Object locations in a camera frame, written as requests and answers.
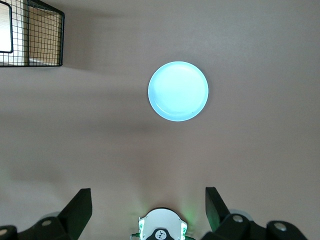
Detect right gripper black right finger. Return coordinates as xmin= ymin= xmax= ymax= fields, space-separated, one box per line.
xmin=201 ymin=186 xmax=308 ymax=240

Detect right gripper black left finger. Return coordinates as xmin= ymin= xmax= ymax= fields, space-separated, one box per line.
xmin=0 ymin=187 xmax=93 ymax=240

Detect light blue round plate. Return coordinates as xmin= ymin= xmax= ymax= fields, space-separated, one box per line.
xmin=147 ymin=61 xmax=210 ymax=123

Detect brown table cover cloth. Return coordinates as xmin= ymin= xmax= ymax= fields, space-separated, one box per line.
xmin=0 ymin=0 xmax=320 ymax=240

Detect wooden top wire rack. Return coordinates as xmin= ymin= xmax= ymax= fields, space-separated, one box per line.
xmin=0 ymin=0 xmax=65 ymax=67

